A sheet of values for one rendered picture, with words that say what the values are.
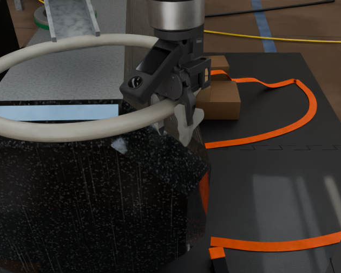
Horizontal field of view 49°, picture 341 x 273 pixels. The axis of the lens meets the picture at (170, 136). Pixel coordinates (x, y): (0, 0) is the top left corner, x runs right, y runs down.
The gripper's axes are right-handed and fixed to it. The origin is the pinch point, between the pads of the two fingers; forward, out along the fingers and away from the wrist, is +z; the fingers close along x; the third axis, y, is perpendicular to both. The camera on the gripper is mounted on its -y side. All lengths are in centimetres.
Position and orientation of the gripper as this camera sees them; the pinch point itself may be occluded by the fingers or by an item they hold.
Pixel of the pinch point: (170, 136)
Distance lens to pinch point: 69.1
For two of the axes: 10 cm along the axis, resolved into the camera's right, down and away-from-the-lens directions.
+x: -7.5, -3.4, 5.7
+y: 6.6, -4.2, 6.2
